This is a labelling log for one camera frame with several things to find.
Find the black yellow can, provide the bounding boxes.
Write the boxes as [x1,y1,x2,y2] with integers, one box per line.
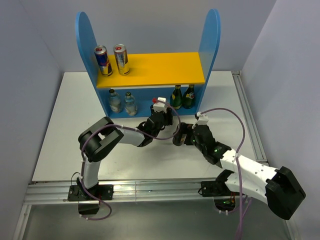
[172,122,187,146]

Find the clear Chang bottle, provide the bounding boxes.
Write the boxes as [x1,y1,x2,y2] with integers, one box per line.
[108,88,123,113]
[124,91,138,116]

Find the silver gold Red Bull can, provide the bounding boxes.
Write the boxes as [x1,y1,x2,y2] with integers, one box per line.
[113,44,130,76]

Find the blue silver Red Bull can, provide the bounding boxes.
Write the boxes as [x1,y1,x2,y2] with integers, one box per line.
[94,45,113,76]

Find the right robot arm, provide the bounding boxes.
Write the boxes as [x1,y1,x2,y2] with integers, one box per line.
[172,122,306,220]

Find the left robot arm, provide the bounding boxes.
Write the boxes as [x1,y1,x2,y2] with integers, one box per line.
[77,102,173,200]

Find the blue and yellow wooden shelf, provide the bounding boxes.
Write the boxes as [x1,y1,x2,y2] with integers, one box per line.
[75,8,221,119]

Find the green bottle yellow label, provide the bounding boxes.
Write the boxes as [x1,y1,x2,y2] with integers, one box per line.
[170,85,183,110]

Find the green Perrier bottle red label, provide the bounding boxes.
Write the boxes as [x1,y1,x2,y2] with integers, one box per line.
[182,84,195,109]

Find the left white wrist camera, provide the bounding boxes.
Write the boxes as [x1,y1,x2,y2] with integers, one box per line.
[152,97,168,113]

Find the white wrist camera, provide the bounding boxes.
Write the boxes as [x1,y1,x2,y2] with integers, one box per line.
[152,97,168,113]
[193,111,209,128]

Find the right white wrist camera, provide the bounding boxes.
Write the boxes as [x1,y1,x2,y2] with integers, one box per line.
[193,111,209,128]

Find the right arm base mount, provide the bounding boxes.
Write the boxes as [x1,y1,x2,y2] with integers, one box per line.
[198,180,236,213]

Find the aluminium side rail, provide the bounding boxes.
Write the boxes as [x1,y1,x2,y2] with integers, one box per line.
[231,71,270,166]

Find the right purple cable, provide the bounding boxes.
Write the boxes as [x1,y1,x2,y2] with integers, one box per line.
[199,107,252,240]

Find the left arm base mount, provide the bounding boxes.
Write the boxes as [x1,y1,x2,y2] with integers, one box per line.
[67,183,114,216]

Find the aluminium front rail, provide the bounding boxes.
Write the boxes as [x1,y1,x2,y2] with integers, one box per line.
[22,178,208,205]

